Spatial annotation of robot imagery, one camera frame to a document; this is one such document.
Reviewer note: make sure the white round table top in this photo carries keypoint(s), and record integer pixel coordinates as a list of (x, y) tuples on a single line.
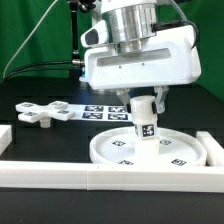
[(170, 148)]

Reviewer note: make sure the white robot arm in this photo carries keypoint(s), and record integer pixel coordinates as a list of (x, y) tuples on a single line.
[(129, 48)]

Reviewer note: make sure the white front fence bar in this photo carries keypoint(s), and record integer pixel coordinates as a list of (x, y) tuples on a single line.
[(18, 174)]

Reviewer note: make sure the white marker sheet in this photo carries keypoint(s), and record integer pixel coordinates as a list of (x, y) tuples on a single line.
[(100, 113)]

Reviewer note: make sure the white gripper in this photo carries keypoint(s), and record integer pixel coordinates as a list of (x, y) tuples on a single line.
[(168, 58)]

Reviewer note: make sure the white fence bar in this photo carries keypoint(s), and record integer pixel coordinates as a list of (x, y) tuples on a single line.
[(215, 152), (18, 174), (5, 137)]

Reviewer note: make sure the white left fence bar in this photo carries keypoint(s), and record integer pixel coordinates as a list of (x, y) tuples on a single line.
[(5, 137)]

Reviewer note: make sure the white right fence bar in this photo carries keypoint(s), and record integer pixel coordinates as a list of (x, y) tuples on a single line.
[(215, 152)]

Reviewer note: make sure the white cross-shaped table base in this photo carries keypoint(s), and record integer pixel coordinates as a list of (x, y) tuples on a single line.
[(31, 113)]

